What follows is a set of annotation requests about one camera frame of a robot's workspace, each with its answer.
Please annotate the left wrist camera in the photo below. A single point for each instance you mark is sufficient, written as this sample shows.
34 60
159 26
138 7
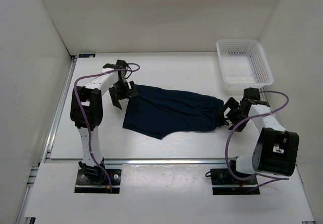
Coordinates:
120 64

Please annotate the navy blue shorts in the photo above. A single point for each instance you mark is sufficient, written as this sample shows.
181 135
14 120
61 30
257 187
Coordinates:
157 112

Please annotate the blue label sticker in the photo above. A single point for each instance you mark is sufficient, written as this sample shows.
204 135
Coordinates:
86 55

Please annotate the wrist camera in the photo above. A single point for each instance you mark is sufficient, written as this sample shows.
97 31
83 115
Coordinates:
120 64
252 96

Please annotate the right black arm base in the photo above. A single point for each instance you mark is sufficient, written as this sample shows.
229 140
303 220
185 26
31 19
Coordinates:
224 184

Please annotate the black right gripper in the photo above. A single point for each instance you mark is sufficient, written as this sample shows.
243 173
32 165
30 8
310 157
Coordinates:
232 104

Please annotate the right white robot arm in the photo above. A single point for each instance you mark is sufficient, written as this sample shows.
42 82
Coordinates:
276 149

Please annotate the white perforated plastic basket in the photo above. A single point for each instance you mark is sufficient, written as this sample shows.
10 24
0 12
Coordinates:
243 64

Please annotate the aluminium table edge rail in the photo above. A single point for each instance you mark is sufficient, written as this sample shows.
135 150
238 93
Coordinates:
141 161

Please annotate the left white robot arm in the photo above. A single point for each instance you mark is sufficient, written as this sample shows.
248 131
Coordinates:
87 110

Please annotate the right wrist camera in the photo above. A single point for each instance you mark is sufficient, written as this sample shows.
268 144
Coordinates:
252 96

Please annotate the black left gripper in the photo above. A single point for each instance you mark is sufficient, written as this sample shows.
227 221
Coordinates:
115 96

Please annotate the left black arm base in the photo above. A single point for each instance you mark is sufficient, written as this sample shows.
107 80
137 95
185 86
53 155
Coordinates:
93 180

